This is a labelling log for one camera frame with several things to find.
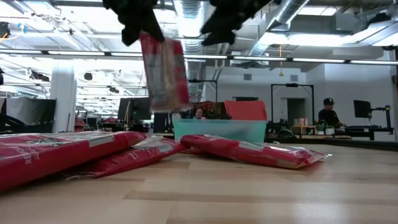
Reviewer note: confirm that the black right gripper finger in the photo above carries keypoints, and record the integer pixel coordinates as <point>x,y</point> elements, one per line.
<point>224,38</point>
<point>220,24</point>

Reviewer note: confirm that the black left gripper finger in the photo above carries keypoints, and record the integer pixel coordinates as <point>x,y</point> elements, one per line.
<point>152,26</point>
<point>130,31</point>

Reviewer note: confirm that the red popcorn bag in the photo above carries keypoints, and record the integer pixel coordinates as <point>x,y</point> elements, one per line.
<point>46,158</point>
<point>168,81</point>
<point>133,157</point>
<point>248,152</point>

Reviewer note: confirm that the long linear ceiling light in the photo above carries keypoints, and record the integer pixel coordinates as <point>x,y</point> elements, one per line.
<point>261,58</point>

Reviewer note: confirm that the black monitor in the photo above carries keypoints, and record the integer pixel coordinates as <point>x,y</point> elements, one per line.
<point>136,109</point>
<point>362,109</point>

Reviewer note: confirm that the person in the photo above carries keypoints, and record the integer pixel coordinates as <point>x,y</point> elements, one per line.
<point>329,116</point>
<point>199,113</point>

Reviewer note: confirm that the teal plastic basket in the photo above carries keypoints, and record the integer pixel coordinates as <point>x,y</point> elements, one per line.
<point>224,129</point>

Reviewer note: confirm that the white square pillar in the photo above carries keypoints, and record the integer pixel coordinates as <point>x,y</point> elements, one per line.
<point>63,99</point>

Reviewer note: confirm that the wooden shelf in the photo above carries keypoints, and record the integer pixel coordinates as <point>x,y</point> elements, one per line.
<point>303,127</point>

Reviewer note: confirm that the black fabric cover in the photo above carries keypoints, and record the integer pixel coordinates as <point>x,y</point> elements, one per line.
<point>31,113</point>

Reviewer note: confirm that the small potted plant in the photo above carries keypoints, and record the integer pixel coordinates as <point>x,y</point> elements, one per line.
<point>329,130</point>
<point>320,127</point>

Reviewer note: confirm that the black desk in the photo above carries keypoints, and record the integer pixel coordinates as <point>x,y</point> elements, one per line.
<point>367,129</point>

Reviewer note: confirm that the silver ventilation duct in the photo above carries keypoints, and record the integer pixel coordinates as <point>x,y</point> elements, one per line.
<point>289,12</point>

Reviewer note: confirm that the black metal gantry frame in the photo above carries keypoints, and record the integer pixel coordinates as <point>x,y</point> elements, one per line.
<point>292,85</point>

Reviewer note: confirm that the black metal table frame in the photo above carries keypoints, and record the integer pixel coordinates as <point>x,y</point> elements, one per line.
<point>357,144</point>

